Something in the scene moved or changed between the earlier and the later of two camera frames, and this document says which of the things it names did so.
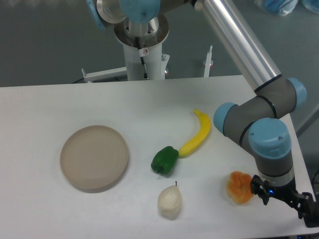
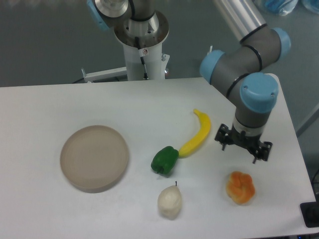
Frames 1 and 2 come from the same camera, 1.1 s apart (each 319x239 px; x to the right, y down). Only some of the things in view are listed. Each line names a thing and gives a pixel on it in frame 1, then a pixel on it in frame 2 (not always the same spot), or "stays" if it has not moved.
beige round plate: [94, 158] stays
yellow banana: [206, 123] stays
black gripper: [308, 209] to [226, 136]
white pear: [169, 200] stays
